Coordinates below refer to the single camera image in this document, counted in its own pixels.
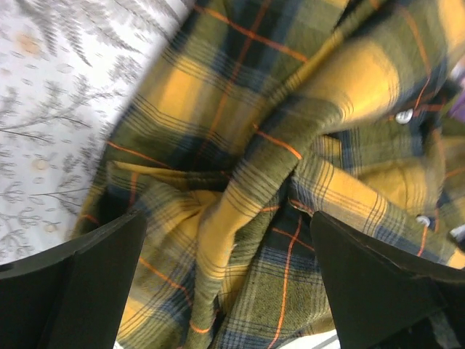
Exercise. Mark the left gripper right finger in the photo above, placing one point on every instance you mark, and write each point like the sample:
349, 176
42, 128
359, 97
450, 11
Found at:
383, 297

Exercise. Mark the floral patterned table mat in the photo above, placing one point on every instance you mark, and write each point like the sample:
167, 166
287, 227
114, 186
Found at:
68, 69

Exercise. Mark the yellow plaid flannel shirt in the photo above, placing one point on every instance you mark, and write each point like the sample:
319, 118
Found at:
257, 115

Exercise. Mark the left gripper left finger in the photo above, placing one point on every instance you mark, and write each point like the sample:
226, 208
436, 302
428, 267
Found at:
72, 295

